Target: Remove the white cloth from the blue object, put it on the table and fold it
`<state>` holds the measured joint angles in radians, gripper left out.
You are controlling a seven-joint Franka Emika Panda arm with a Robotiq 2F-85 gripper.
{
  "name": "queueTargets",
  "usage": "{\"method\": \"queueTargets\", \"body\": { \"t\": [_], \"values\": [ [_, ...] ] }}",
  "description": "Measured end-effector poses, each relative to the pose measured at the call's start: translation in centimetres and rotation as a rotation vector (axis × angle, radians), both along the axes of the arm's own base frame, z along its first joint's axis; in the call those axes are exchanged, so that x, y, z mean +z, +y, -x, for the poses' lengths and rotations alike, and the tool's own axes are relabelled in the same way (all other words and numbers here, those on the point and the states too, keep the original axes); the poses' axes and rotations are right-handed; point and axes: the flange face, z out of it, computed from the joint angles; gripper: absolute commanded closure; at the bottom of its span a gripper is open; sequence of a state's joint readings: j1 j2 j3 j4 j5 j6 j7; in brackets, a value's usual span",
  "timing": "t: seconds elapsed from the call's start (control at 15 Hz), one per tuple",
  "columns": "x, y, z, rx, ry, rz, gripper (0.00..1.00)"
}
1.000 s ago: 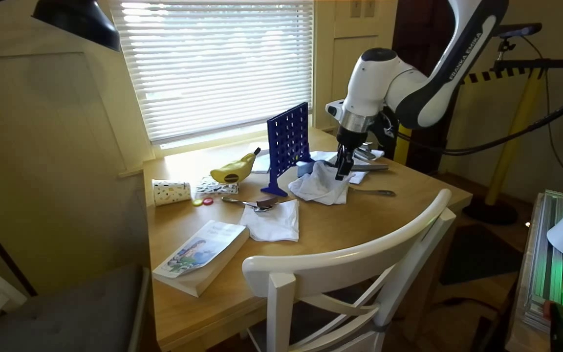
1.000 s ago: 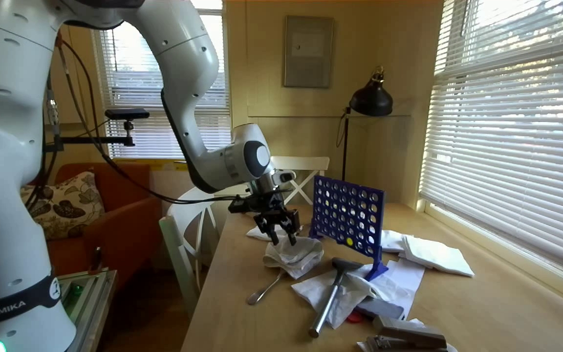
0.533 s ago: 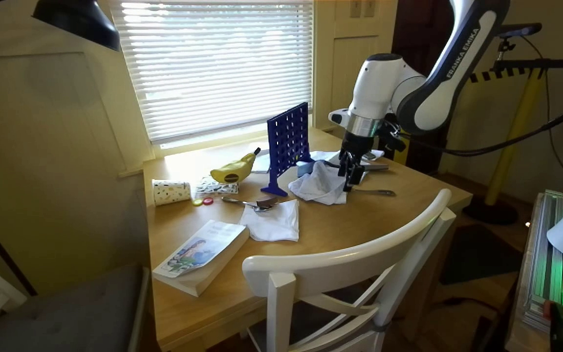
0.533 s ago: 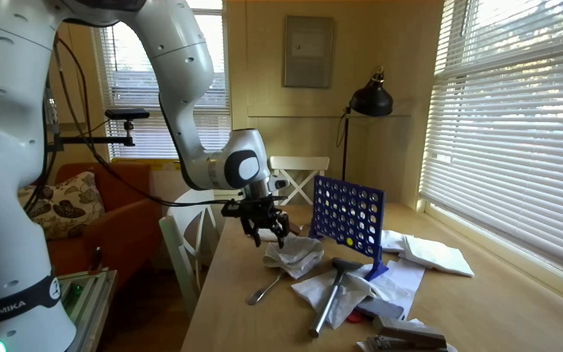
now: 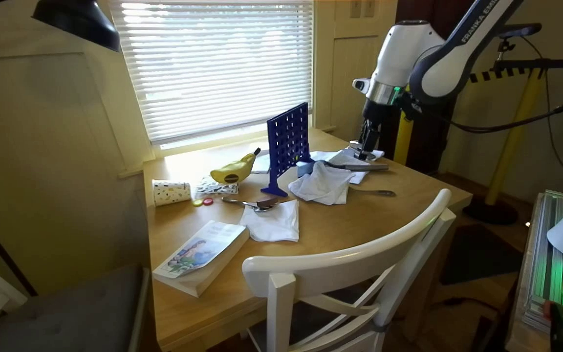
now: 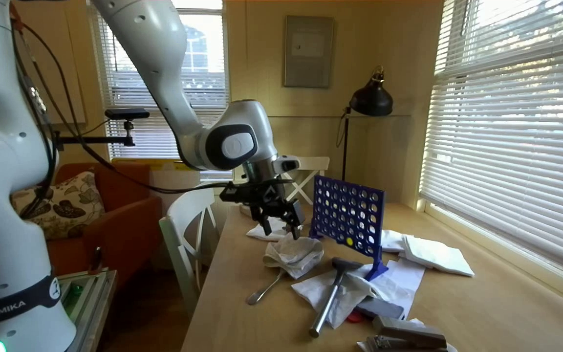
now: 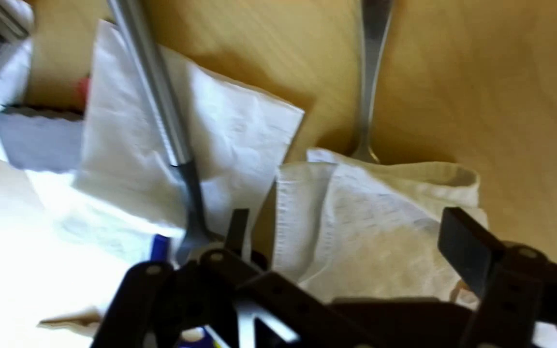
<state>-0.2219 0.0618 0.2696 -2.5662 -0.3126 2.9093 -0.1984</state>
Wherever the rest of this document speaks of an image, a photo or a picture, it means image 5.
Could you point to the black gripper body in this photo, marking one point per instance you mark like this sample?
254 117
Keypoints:
379 115

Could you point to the white textured cloth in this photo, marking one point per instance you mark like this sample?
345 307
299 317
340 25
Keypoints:
322 184

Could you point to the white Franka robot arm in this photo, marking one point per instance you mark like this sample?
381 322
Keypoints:
412 58

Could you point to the small brown object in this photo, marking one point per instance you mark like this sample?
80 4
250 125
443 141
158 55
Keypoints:
265 203

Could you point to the white paper sheets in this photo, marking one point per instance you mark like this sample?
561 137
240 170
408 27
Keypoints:
344 156

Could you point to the silver metal fork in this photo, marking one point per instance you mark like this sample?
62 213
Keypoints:
377 191

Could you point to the dark brown door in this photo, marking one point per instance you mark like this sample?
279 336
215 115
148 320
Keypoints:
426 139

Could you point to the blue connect four game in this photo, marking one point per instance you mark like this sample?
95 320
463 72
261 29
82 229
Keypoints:
289 139

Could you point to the white curved-back chair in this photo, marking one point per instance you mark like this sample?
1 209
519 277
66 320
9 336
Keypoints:
334 256

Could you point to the black yellow striped bar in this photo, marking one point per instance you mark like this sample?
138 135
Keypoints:
490 74

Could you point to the small white napkin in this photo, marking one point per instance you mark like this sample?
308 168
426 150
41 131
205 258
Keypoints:
273 221

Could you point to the yellow banana toy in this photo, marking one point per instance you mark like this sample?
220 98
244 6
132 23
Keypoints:
234 172

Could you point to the yellow pole with black base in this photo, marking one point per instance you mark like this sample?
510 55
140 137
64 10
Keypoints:
514 143

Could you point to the black floor mat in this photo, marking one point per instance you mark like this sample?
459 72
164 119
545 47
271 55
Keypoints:
480 254

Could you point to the bag of game chips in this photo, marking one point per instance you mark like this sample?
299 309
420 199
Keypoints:
218 188

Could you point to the wide white window blind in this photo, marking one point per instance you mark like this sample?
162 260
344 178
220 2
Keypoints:
211 70

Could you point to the paperback book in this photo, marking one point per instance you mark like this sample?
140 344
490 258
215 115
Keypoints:
201 256

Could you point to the small white box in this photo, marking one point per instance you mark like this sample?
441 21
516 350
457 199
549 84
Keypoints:
172 191

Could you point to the metal rack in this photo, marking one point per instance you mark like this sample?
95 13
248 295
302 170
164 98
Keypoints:
537 279

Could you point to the black desk lamp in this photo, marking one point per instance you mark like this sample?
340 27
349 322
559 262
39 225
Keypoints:
78 19

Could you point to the black stereo camera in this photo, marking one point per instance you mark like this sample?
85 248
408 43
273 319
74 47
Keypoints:
519 29

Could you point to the black camera stand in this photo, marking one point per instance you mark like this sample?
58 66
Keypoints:
549 62

